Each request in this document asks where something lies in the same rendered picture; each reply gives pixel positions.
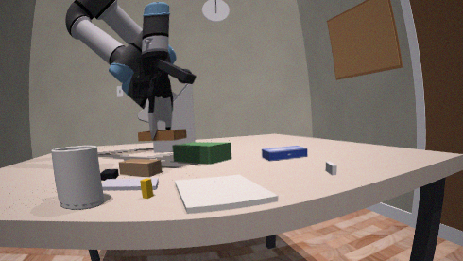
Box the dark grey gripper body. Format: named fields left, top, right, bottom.
left=132, top=51, right=171, bottom=99

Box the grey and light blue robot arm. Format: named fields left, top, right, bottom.
left=65, top=0, right=196, bottom=109

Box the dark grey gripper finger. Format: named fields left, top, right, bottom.
left=158, top=90, right=173, bottom=130
left=138, top=82, right=160, bottom=139

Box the grey cylindrical cup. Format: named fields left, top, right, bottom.
left=51, top=146, right=104, bottom=210

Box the yellow rectangular block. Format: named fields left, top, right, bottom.
left=140, top=179, right=154, bottom=199

